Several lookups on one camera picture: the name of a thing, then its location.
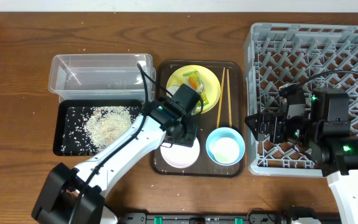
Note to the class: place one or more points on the brown serving tray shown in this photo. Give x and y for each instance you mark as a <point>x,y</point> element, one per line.
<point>204,166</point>

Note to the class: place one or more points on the yellow plate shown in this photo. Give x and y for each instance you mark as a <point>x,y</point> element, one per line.
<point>210,81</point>

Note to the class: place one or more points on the left wooden chopstick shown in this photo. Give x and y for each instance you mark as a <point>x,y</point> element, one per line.
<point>220,98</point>

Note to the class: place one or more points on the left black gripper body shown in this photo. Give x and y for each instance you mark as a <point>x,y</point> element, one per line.
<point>187,135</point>

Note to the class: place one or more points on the grey dishwasher rack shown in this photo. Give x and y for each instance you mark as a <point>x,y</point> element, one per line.
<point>311,55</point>

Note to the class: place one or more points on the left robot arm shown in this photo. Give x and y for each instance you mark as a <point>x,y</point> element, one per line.
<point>78,195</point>

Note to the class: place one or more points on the wooden chopstick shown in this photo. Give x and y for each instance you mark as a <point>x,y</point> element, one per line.
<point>220,98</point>
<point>229,99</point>

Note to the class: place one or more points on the clear plastic bin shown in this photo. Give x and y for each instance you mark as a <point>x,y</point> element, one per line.
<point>101,77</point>

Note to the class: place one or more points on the green orange snack wrapper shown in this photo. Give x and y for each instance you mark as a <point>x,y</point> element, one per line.
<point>193,79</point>

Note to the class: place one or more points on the pink white bowl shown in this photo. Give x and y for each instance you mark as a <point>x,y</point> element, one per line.
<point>179,156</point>

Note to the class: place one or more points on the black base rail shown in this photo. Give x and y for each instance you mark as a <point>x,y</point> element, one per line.
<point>142,218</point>

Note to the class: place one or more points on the black plastic tray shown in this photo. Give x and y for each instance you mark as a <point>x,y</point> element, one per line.
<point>71,137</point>

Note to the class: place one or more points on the white cup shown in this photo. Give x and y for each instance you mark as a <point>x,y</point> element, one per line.
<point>225,150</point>

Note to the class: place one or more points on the spilled rice pile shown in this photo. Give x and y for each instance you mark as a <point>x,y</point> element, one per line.
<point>107,129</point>

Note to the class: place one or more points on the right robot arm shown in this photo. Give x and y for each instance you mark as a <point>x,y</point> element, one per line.
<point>326,131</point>

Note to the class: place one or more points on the light blue bowl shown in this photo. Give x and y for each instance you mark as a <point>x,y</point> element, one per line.
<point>222,133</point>

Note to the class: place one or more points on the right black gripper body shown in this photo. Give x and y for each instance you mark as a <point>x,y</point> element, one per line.
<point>296,129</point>

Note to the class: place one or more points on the right wooden chopstick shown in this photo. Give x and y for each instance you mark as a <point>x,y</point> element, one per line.
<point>229,99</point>

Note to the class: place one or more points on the white napkin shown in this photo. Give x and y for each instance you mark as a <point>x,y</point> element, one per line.
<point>172,90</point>

